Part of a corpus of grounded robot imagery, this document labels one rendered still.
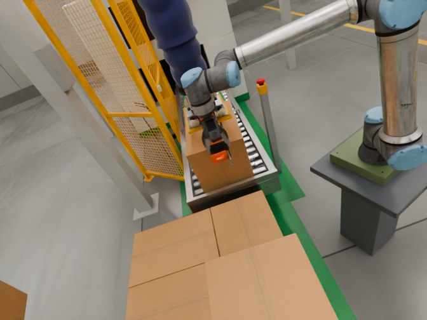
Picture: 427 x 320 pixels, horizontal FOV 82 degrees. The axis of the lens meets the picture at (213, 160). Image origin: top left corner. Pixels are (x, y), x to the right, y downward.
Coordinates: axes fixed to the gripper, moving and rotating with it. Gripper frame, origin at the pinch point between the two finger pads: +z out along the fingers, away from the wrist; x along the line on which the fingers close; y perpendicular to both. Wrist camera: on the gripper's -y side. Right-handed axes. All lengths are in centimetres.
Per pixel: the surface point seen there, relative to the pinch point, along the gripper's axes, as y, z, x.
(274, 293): -54, 27, -1
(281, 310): -60, 27, -2
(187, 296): -27, 67, 45
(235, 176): 41, 57, -3
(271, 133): 91, 69, -47
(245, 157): 40, 43, -14
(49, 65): 101, -45, 92
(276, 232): -7, 67, -15
